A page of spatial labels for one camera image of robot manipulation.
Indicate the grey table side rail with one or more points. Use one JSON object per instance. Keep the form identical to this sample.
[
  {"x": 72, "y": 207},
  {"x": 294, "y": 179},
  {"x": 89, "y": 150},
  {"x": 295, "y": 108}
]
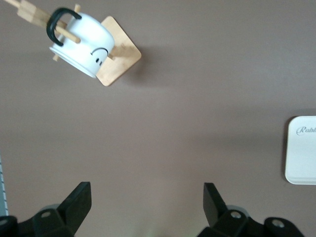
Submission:
[{"x": 3, "y": 187}]

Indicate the cream plastic tray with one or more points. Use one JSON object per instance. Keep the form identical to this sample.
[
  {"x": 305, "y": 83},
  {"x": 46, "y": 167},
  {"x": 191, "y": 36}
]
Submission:
[{"x": 302, "y": 153}]

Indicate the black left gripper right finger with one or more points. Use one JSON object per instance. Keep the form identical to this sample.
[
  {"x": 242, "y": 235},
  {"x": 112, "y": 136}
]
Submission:
[{"x": 217, "y": 212}]

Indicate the wooden mug rack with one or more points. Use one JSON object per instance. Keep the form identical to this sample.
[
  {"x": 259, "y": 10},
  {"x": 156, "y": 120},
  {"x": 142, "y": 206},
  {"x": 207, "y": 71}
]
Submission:
[{"x": 121, "y": 56}]

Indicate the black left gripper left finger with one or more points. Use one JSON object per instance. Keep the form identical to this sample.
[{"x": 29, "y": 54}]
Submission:
[{"x": 71, "y": 212}]

